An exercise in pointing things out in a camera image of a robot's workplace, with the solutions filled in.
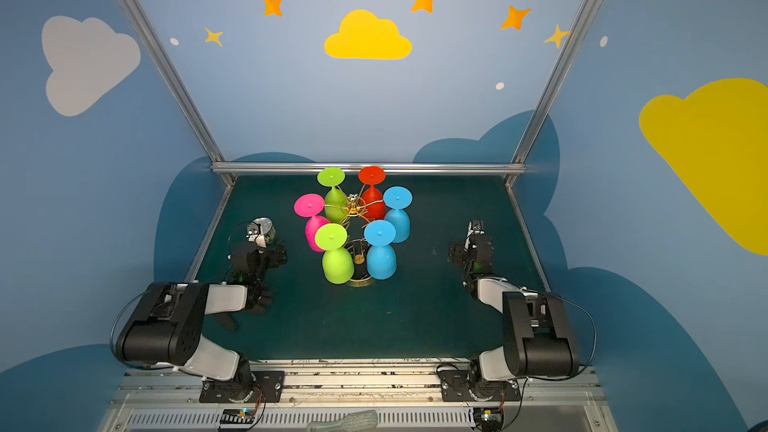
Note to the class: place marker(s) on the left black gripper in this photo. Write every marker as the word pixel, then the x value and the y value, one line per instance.
pixel 264 255

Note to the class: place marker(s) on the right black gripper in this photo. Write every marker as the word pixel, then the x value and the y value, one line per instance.
pixel 466 253

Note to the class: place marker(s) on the blue wine glass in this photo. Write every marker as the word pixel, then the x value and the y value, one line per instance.
pixel 397 199
pixel 381 258

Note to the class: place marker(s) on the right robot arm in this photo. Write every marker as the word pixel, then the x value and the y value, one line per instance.
pixel 537 339

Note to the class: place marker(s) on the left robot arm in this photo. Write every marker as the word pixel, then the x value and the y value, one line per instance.
pixel 165 330

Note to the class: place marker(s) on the pink wine glass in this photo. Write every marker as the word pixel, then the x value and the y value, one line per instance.
pixel 311 207

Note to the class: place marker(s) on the front green wine glass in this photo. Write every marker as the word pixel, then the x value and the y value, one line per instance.
pixel 337 263

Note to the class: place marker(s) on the green wine glass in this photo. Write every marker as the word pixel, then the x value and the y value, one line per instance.
pixel 333 189
pixel 337 263

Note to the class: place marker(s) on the back green wine glass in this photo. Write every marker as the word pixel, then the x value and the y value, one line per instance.
pixel 333 189

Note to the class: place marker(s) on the red wine glass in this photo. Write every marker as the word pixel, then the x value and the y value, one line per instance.
pixel 371 197

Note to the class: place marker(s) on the silver tin can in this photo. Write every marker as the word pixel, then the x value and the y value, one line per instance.
pixel 266 220

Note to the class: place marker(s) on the yellow black work glove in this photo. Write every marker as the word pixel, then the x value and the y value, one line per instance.
pixel 255 305

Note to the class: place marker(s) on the left circuit board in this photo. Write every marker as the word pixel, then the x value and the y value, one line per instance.
pixel 238 419

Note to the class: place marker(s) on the circuit board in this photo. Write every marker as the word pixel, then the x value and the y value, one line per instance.
pixel 238 419
pixel 487 420

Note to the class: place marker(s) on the right circuit board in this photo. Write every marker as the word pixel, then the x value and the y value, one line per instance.
pixel 487 420

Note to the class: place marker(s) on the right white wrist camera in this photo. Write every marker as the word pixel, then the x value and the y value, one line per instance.
pixel 476 227

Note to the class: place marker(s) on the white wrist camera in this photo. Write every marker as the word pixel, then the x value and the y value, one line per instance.
pixel 259 233
pixel 476 227

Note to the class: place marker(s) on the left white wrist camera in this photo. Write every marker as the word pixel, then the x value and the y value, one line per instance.
pixel 259 233

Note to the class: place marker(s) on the gold wire glass rack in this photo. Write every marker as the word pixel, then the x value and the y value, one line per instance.
pixel 354 213

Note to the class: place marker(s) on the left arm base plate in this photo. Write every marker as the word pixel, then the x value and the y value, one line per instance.
pixel 264 386

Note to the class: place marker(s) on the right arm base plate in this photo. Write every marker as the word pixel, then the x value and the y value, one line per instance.
pixel 458 385

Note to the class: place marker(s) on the aluminium rail base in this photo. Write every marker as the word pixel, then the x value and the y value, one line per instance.
pixel 404 393

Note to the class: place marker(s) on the right frame post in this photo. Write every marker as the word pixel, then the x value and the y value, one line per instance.
pixel 580 27

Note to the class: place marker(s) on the frame post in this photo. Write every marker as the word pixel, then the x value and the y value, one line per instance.
pixel 580 27
pixel 151 40

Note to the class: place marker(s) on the left frame post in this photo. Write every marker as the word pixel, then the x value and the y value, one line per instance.
pixel 151 40

